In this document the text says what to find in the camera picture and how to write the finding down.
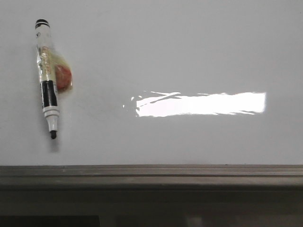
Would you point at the red round magnet taped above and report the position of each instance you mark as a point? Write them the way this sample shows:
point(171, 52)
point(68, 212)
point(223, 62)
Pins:
point(63, 72)

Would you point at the black white whiteboard marker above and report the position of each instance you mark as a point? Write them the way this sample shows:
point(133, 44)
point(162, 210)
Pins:
point(47, 76)

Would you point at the white whiteboard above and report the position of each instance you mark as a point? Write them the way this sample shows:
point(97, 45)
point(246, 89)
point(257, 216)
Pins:
point(156, 82)

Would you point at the grey aluminium whiteboard frame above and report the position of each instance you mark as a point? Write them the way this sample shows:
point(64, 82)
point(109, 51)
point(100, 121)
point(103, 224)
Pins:
point(152, 196)

